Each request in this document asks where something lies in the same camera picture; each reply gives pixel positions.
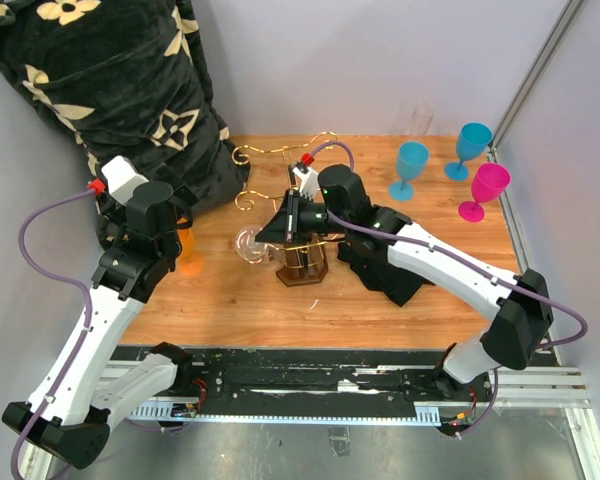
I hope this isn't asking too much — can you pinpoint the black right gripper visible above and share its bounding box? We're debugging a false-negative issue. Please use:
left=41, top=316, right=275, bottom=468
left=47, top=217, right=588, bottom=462
left=256, top=188, right=351, bottom=245

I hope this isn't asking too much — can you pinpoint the clear wine glass front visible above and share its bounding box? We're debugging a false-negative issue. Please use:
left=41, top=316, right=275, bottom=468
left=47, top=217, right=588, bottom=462
left=235, top=225, right=282, bottom=271

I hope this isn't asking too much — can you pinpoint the clear wine glass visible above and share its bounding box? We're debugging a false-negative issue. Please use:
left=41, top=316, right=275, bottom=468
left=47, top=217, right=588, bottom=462
left=235, top=225, right=282, bottom=271
left=409, top=103, right=434, bottom=137

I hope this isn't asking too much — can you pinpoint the orange wine glass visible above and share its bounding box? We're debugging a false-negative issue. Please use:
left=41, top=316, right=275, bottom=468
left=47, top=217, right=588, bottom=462
left=176, top=218, right=204, bottom=276

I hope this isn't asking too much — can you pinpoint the blue wine glass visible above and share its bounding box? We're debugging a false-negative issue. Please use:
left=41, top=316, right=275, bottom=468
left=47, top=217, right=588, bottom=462
left=388, top=141, right=430, bottom=201
left=444, top=122, right=493, bottom=182

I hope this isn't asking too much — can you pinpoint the clear wine glass back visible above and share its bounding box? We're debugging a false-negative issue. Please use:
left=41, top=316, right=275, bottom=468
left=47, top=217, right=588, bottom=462
left=409, top=103, right=434, bottom=137

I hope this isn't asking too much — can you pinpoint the magenta wine glass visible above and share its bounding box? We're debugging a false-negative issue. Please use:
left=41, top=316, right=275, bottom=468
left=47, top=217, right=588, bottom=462
left=458, top=163, right=511, bottom=223

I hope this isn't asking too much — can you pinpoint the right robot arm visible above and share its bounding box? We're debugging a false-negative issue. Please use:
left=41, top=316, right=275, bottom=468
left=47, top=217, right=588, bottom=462
left=255, top=164, right=553, bottom=400

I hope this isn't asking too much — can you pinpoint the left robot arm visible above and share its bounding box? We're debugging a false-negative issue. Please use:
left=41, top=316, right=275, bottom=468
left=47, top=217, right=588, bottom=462
left=2, top=156, right=194, bottom=478

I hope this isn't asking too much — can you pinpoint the gold black wine glass rack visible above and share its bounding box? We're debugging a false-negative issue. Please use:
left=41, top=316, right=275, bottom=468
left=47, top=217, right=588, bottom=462
left=231, top=131, right=339, bottom=287

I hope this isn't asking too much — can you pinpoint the black folded cloth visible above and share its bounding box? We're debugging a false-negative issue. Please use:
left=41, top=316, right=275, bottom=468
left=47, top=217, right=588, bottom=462
left=337, top=241, right=432, bottom=307

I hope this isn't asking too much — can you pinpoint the black floral plush blanket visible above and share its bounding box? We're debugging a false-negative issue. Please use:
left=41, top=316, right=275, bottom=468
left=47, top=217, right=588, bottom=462
left=0, top=1, right=249, bottom=216

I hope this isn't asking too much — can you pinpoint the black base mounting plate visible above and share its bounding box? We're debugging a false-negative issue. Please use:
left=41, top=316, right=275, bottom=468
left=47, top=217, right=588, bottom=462
left=109, top=345, right=495, bottom=419

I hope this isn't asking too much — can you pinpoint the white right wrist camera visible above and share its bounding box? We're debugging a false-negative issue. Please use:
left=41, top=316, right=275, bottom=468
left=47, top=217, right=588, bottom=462
left=292, top=162, right=319, bottom=201

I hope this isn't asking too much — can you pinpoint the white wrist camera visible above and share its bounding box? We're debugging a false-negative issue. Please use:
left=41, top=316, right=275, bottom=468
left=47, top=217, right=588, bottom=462
left=101, top=155, right=149, bottom=205
left=292, top=162, right=319, bottom=201

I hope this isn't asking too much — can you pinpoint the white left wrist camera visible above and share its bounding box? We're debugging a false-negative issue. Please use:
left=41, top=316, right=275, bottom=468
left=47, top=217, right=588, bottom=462
left=101, top=155, right=149, bottom=205

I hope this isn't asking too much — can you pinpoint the aluminium rail frame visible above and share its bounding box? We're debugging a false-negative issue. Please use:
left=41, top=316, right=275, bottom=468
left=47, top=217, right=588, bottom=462
left=2, top=342, right=590, bottom=469

